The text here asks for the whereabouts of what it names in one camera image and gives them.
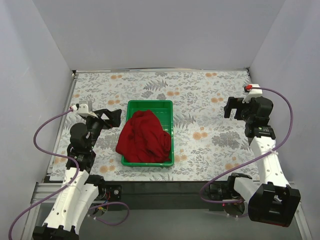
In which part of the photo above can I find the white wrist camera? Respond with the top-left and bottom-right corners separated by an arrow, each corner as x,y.
70,100 -> 98,118
242,84 -> 263,103

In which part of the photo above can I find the green plastic tray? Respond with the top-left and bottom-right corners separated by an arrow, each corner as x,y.
121,100 -> 175,167

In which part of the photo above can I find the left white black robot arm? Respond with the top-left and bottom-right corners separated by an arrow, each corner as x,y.
32,105 -> 122,240

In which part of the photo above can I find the red t shirt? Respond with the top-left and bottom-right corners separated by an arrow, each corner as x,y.
115,110 -> 172,164

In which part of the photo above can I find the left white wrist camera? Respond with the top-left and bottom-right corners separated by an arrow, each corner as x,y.
70,100 -> 98,118

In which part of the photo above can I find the floral patterned table mat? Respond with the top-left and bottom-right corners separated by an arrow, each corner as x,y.
49,70 -> 261,182

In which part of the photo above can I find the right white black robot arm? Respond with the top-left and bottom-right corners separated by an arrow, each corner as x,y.
209,96 -> 301,227

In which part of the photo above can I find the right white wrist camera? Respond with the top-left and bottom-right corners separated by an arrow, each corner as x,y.
242,84 -> 263,103

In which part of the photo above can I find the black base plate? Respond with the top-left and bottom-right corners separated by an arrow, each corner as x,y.
99,181 -> 248,211

